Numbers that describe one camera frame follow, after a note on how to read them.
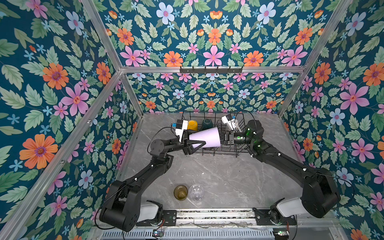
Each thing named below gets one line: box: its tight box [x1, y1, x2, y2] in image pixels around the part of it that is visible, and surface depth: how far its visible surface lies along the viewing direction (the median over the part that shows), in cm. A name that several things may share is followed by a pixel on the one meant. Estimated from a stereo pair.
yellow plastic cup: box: [187, 120, 199, 131], surface depth 100 cm
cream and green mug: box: [199, 118, 214, 131], surface depth 100 cm
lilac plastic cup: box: [189, 127, 221, 149], surface depth 63 cm
